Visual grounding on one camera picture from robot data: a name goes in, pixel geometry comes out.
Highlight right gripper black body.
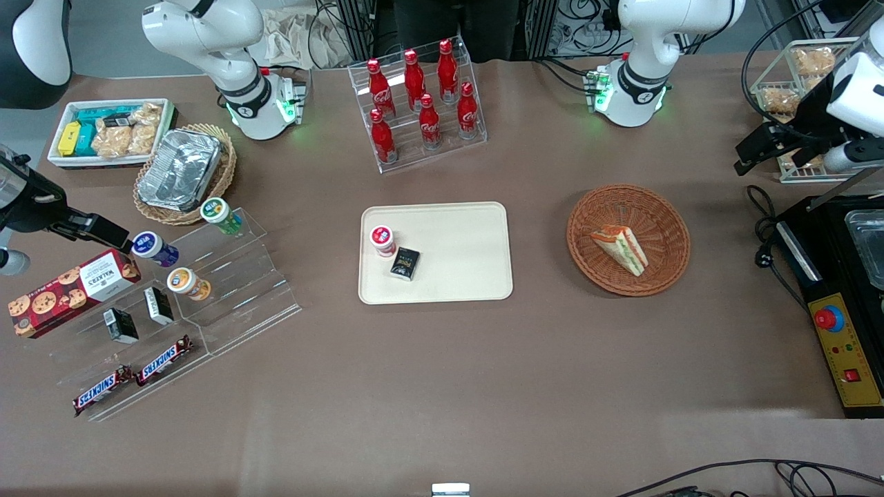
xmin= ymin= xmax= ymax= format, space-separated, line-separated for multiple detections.
xmin=0 ymin=145 xmax=68 ymax=233

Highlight triangle sandwich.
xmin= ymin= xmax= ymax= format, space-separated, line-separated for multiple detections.
xmin=589 ymin=224 xmax=649 ymax=277

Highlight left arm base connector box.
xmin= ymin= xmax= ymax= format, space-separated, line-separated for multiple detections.
xmin=586 ymin=68 xmax=614 ymax=113

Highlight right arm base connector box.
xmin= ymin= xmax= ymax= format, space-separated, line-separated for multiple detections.
xmin=275 ymin=72 xmax=309 ymax=126

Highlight silver foil tray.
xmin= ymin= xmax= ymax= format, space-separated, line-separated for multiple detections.
xmin=138 ymin=128 xmax=223 ymax=212

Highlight brown round wicker basket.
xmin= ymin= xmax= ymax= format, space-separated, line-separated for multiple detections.
xmin=566 ymin=184 xmax=691 ymax=298

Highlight light oval wicker basket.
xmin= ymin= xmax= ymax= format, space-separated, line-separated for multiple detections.
xmin=133 ymin=124 xmax=238 ymax=226

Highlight beige plastic tray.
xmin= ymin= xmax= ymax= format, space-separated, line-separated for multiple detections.
xmin=358 ymin=202 xmax=514 ymax=305

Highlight tan snack pack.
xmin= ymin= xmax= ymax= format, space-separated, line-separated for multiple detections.
xmin=791 ymin=47 xmax=836 ymax=77
xmin=760 ymin=86 xmax=802 ymax=119

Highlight purple small jar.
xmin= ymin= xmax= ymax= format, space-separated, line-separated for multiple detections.
xmin=131 ymin=231 xmax=180 ymax=269

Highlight red Walkers cookie box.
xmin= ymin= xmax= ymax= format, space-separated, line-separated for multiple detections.
xmin=8 ymin=249 xmax=142 ymax=339

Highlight yellow small box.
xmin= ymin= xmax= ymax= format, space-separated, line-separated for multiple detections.
xmin=57 ymin=121 xmax=82 ymax=157

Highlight clear bag tan snacks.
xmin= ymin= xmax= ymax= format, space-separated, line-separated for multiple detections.
xmin=128 ymin=104 xmax=162 ymax=155
xmin=92 ymin=124 xmax=132 ymax=158

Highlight small black white box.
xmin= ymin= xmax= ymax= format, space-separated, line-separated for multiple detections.
xmin=143 ymin=286 xmax=175 ymax=326
xmin=103 ymin=308 xmax=140 ymax=344

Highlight white rectangular bin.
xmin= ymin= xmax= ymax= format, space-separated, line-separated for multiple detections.
xmin=47 ymin=98 xmax=177 ymax=170

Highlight orange small jar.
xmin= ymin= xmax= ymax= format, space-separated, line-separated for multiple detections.
xmin=166 ymin=267 xmax=211 ymax=302

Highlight teal long box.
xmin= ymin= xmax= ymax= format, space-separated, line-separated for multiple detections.
xmin=75 ymin=107 xmax=133 ymax=128

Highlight green lid small jar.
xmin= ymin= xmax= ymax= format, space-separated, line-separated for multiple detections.
xmin=200 ymin=197 xmax=244 ymax=236

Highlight black sealing machine yellow panel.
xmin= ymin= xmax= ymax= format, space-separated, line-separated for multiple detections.
xmin=773 ymin=166 xmax=884 ymax=420

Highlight silver rectangular container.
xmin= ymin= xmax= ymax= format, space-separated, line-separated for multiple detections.
xmin=844 ymin=209 xmax=884 ymax=291

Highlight Snickers chocolate bar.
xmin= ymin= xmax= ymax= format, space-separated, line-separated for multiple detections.
xmin=135 ymin=335 xmax=194 ymax=387
xmin=73 ymin=365 xmax=135 ymax=417

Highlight clear acrylic stepped display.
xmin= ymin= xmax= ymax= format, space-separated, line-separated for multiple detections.
xmin=48 ymin=207 xmax=302 ymax=423

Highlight beige crumpled cloth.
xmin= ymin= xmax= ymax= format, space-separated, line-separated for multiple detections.
xmin=262 ymin=7 xmax=353 ymax=70

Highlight red lid small jar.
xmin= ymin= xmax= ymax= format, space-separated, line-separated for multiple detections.
xmin=369 ymin=225 xmax=398 ymax=258

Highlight clear acrylic bottle rack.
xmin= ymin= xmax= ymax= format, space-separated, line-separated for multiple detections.
xmin=347 ymin=36 xmax=488 ymax=175

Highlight red cola bottle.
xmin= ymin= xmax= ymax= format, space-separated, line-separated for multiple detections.
xmin=419 ymin=94 xmax=443 ymax=149
xmin=369 ymin=109 xmax=398 ymax=164
xmin=457 ymin=82 xmax=480 ymax=139
xmin=437 ymin=39 xmax=459 ymax=103
xmin=404 ymin=49 xmax=427 ymax=111
xmin=367 ymin=59 xmax=396 ymax=118

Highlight small black box gold print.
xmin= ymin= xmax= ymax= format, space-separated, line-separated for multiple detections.
xmin=390 ymin=247 xmax=421 ymax=282

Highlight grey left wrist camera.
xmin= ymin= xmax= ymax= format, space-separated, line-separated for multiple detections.
xmin=822 ymin=142 xmax=884 ymax=175

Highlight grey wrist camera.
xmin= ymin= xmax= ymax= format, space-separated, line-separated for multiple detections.
xmin=0 ymin=248 xmax=32 ymax=277
xmin=822 ymin=142 xmax=884 ymax=175

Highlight white wire basket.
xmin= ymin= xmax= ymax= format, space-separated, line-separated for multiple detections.
xmin=751 ymin=38 xmax=884 ymax=184

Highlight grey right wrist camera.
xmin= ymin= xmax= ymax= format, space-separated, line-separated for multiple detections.
xmin=0 ymin=248 xmax=32 ymax=277

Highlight black power cable with plug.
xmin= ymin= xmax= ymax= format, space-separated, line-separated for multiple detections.
xmin=744 ymin=185 xmax=810 ymax=313

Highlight black floor cables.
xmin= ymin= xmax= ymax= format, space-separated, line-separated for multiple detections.
xmin=615 ymin=459 xmax=884 ymax=497

